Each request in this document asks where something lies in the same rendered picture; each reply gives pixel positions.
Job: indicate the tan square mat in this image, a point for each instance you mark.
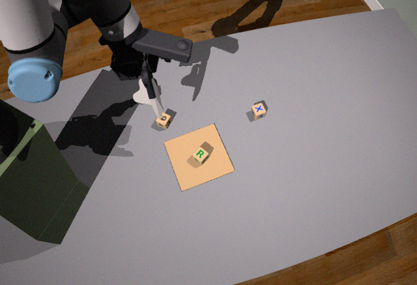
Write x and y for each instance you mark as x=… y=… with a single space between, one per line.
x=188 y=171

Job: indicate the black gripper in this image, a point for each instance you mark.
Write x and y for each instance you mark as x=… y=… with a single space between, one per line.
x=128 y=64

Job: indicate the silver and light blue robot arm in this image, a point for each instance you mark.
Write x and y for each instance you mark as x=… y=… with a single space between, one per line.
x=34 y=32

